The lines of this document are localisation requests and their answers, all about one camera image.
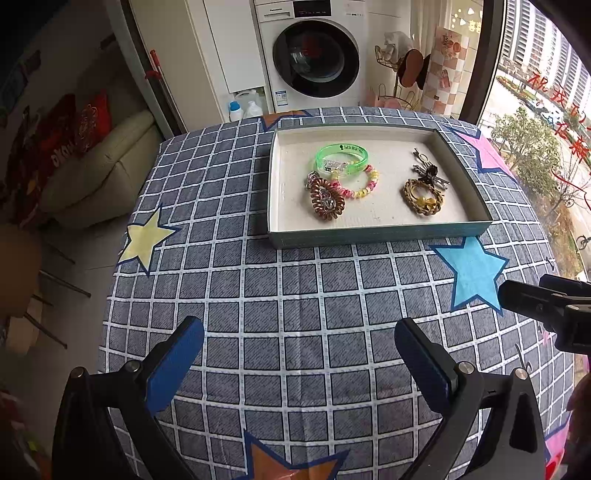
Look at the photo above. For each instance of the brown slippers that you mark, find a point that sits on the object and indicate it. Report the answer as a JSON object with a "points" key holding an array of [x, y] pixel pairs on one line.
{"points": [[411, 69]]}

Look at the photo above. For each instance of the white cabinet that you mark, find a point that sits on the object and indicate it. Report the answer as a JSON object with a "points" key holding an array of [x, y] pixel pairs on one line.
{"points": [[207, 46]]}

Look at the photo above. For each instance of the white detergent bottle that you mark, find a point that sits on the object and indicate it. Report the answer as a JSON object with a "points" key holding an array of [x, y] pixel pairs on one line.
{"points": [[253, 110]]}

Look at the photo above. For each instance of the clear crystal hair clip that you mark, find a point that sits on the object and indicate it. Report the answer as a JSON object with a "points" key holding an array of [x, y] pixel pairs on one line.
{"points": [[325, 199]]}

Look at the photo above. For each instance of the pink checked cloth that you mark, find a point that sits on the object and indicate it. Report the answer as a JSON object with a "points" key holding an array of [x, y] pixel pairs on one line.
{"points": [[445, 78]]}

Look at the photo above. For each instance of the blue capped detergent bottle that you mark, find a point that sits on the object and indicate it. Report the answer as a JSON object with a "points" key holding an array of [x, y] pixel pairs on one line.
{"points": [[235, 111]]}

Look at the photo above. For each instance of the checked star tablecloth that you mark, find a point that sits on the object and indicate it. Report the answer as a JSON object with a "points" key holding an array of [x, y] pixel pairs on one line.
{"points": [[300, 300]]}

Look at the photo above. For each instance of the pink slippers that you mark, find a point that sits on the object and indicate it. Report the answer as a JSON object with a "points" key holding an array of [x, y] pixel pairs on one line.
{"points": [[392, 102]]}

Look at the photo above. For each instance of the white washing machine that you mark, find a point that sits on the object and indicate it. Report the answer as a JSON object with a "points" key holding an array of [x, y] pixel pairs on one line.
{"points": [[265, 41]]}

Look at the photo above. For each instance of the shallow white tray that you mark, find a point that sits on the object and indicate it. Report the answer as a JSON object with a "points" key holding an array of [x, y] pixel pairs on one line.
{"points": [[383, 212]]}

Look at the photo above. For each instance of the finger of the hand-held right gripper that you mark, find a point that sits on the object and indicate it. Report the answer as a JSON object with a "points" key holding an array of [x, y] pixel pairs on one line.
{"points": [[526, 300]]}

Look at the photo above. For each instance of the cream sofa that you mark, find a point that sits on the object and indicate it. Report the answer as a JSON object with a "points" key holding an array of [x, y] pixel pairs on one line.
{"points": [[101, 170]]}

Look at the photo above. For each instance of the clear plastic hair clip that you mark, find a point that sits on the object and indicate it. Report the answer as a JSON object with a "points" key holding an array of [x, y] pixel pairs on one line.
{"points": [[336, 165]]}

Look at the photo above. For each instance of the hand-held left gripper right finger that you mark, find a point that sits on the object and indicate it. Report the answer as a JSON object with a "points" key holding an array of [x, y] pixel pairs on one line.
{"points": [[422, 364]]}

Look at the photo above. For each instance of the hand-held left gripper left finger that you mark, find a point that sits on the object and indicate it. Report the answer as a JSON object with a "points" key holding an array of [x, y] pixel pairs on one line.
{"points": [[175, 364]]}

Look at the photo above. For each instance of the red cushion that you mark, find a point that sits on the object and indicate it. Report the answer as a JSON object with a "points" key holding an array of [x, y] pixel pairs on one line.
{"points": [[90, 124]]}

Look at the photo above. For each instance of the white detergent jug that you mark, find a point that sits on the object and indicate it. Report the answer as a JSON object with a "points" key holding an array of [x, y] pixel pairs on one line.
{"points": [[249, 96]]}

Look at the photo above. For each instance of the red window sticker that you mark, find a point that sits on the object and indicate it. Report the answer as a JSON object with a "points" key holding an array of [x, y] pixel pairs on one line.
{"points": [[538, 83]]}

